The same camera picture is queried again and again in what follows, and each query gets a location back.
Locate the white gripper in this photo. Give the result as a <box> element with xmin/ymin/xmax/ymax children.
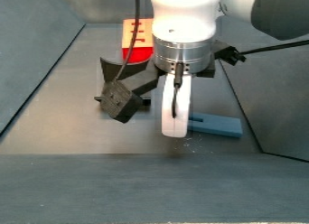
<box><xmin>154</xmin><ymin>73</ymin><xmax>193</xmax><ymax>139</ymax></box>

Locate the black curved holder bracket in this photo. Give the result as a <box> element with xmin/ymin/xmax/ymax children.
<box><xmin>100</xmin><ymin>59</ymin><xmax>165</xmax><ymax>106</ymax></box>

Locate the red shape-sorting board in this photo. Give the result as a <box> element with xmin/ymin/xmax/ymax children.
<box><xmin>122</xmin><ymin>18</ymin><xmax>154</xmax><ymax>63</ymax></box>

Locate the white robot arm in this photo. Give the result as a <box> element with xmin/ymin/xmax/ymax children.
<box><xmin>151</xmin><ymin>0</ymin><xmax>309</xmax><ymax>137</ymax></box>

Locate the blue double-square object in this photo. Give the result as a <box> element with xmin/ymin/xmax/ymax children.
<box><xmin>189</xmin><ymin>113</ymin><xmax>242</xmax><ymax>138</ymax></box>

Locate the black camera cable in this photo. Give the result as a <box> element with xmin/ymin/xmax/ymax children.
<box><xmin>114</xmin><ymin>0</ymin><xmax>142</xmax><ymax>82</ymax></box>

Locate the black cable with connector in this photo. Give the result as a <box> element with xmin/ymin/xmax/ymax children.
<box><xmin>214</xmin><ymin>39</ymin><xmax>309</xmax><ymax>67</ymax></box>

